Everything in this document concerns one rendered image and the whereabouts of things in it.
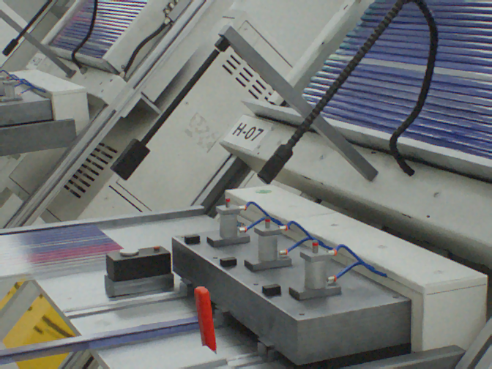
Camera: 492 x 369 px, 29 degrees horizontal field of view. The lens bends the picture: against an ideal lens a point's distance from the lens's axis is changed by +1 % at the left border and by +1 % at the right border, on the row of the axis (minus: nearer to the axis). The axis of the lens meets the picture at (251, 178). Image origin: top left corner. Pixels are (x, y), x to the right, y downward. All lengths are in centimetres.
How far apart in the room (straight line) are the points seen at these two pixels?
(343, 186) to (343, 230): 11
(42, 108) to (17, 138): 10
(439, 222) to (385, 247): 7
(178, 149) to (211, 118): 12
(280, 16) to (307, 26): 14
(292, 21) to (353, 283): 343
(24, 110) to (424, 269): 143
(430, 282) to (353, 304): 8
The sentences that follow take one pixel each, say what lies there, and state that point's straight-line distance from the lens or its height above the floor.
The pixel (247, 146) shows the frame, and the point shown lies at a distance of 153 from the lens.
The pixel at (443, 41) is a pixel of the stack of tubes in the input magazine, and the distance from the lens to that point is 130.
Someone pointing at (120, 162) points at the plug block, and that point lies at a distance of 108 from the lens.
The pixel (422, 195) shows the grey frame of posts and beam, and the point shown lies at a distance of 115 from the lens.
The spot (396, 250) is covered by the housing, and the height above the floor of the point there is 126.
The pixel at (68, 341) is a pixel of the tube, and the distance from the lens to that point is 104.
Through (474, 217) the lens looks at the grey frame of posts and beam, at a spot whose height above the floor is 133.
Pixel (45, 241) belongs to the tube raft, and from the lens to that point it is 142.
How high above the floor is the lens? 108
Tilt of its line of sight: 8 degrees up
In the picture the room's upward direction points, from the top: 38 degrees clockwise
